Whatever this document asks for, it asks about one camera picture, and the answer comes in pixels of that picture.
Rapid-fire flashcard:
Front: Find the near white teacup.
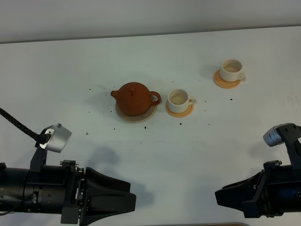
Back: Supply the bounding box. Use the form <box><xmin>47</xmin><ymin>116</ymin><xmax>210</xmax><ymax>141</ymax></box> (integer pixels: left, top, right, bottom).
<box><xmin>167</xmin><ymin>89</ymin><xmax>197</xmax><ymax>113</ymax></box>

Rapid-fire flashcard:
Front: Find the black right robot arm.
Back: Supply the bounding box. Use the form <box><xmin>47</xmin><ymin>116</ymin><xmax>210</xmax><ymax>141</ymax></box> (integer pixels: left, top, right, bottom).
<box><xmin>215</xmin><ymin>161</ymin><xmax>301</xmax><ymax>218</ymax></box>

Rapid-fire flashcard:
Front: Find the far white teacup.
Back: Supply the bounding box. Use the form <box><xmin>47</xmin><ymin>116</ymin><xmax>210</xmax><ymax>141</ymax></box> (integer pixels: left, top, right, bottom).
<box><xmin>220</xmin><ymin>59</ymin><xmax>246</xmax><ymax>82</ymax></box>

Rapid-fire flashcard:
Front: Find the far orange cup coaster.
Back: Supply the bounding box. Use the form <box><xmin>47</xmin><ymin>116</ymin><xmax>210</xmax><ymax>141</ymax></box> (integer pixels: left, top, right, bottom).
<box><xmin>214</xmin><ymin>70</ymin><xmax>241</xmax><ymax>89</ymax></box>

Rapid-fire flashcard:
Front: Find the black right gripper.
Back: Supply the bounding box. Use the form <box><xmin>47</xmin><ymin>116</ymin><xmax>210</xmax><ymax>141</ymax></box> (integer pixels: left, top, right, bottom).
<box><xmin>215</xmin><ymin>161</ymin><xmax>299</xmax><ymax>218</ymax></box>

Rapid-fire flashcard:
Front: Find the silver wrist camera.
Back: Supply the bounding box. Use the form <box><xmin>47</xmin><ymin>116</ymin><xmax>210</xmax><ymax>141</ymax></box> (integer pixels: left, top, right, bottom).
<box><xmin>38</xmin><ymin>123</ymin><xmax>72</xmax><ymax>153</ymax></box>
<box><xmin>263</xmin><ymin>124</ymin><xmax>283</xmax><ymax>147</ymax></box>

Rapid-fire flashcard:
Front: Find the brown clay teapot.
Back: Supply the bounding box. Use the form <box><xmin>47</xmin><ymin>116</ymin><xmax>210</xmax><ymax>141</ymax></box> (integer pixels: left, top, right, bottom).
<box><xmin>111</xmin><ymin>82</ymin><xmax>161</xmax><ymax>116</ymax></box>

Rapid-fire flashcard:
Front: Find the beige round teapot coaster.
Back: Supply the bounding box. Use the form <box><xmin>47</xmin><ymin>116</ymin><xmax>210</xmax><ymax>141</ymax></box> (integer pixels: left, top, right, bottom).
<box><xmin>115</xmin><ymin>104</ymin><xmax>157</xmax><ymax>123</ymax></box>

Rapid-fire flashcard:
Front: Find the near orange cup coaster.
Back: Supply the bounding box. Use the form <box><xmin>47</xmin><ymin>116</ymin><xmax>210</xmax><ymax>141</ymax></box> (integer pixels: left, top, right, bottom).
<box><xmin>166</xmin><ymin>102</ymin><xmax>194</xmax><ymax>118</ymax></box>

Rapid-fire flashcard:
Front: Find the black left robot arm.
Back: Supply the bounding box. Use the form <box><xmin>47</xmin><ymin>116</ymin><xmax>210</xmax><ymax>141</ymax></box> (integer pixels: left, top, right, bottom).
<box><xmin>0</xmin><ymin>161</ymin><xmax>136</xmax><ymax>226</ymax></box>

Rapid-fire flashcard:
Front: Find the white teacup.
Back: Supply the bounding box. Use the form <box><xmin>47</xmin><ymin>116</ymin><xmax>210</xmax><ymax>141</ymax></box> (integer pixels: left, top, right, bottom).
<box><xmin>167</xmin><ymin>89</ymin><xmax>197</xmax><ymax>113</ymax></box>
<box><xmin>220</xmin><ymin>59</ymin><xmax>246</xmax><ymax>82</ymax></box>

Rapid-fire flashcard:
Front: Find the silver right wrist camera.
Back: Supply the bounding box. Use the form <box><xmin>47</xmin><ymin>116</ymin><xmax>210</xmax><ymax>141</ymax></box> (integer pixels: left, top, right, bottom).
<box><xmin>263</xmin><ymin>124</ymin><xmax>283</xmax><ymax>147</ymax></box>

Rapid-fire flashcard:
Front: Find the orange cup coaster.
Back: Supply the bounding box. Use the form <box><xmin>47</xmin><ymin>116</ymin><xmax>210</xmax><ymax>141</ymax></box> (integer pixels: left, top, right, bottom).
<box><xmin>214</xmin><ymin>70</ymin><xmax>241</xmax><ymax>89</ymax></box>
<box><xmin>166</xmin><ymin>102</ymin><xmax>194</xmax><ymax>118</ymax></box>

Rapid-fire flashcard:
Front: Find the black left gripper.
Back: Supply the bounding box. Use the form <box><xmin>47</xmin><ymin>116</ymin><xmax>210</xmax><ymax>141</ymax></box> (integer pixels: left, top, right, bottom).
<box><xmin>24</xmin><ymin>161</ymin><xmax>136</xmax><ymax>226</ymax></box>

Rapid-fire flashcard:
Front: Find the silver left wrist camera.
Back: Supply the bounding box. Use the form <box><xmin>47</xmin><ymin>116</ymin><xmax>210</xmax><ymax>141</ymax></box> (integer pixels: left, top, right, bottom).
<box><xmin>38</xmin><ymin>123</ymin><xmax>72</xmax><ymax>153</ymax></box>

